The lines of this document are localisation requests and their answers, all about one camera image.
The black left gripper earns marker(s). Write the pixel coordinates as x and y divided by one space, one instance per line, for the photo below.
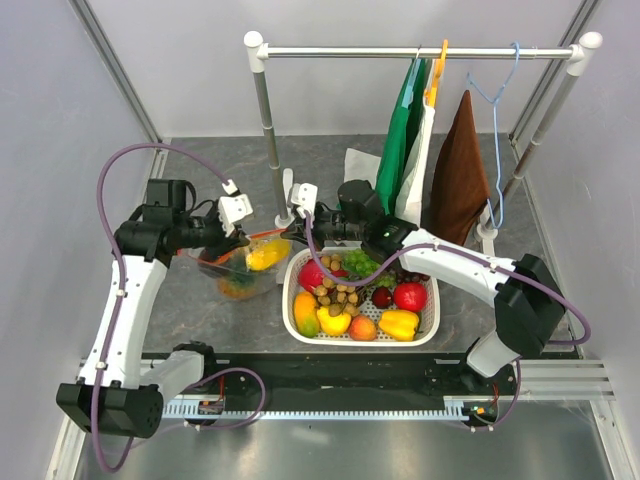
225 241

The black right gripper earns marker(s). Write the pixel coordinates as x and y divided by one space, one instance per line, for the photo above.
298 229

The clear zip bag orange zipper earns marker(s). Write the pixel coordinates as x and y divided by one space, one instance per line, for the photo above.
267 280

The orange toy pineapple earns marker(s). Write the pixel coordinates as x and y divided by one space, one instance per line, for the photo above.
236 284

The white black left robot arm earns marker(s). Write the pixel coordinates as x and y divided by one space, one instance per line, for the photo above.
111 394

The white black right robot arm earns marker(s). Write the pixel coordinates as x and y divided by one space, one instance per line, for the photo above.
526 299

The green grape bunch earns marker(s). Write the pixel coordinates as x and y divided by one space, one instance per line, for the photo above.
360 266

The pink dragon fruit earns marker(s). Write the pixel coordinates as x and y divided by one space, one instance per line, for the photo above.
311 277

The white grey garment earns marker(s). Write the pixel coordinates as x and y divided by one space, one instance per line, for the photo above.
363 166

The brown longan bunch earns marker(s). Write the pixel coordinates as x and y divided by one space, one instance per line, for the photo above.
338 298

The dark purple grapes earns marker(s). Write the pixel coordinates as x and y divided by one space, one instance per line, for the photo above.
410 277

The green yellow mango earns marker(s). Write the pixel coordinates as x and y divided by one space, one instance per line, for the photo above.
305 314

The small dark red plum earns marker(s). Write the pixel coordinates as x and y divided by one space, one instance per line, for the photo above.
382 297

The yellow pear fruit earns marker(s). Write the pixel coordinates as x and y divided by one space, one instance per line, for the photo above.
333 325

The peach fruit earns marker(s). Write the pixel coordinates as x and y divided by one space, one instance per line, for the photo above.
362 328

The white plastic fruit basket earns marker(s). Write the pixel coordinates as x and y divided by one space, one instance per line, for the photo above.
429 316

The red bell pepper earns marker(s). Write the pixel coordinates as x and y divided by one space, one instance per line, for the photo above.
411 296

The yellow bell pepper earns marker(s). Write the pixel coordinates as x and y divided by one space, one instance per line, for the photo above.
401 325

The green shirt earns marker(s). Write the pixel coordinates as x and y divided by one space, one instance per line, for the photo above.
401 133

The brown towel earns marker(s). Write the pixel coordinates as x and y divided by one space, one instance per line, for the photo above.
460 187

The light blue hanger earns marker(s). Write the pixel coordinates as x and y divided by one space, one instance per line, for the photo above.
412 75

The orange plastic hanger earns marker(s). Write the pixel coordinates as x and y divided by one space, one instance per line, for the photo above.
431 91

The silver white clothes rack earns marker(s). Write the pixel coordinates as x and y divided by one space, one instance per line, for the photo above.
577 56

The blue wire hanger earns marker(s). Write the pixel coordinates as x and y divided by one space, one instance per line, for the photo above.
496 211

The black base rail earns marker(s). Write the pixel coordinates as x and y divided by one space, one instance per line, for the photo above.
366 381

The white cable duct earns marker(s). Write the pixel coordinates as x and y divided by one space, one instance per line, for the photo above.
193 408

